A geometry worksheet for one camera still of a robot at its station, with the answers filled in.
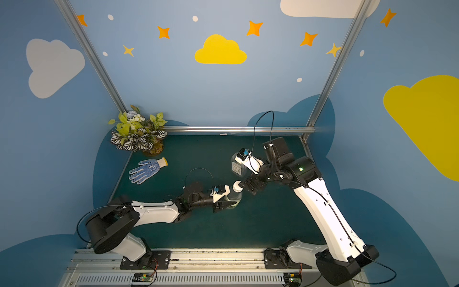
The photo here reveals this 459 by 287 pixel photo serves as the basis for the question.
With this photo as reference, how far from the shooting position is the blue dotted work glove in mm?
1016

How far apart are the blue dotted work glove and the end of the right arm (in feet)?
2.23

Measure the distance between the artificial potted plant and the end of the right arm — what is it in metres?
0.60

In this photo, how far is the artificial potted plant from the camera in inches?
35.4

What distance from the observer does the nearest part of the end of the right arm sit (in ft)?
1.84

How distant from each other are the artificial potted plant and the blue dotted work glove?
140mm
